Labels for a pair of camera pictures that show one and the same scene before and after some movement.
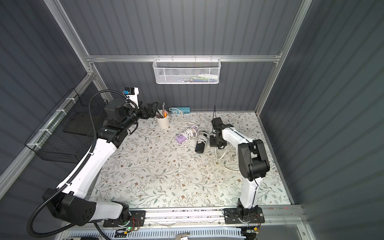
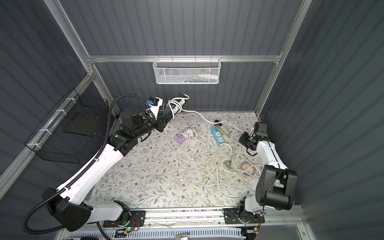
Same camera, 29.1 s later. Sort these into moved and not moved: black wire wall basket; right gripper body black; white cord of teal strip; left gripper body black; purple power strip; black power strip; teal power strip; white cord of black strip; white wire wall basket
Moved: white cord of black strip; white cord of teal strip; teal power strip; right gripper body black; left gripper body black; black power strip
Not moved: black wire wall basket; white wire wall basket; purple power strip
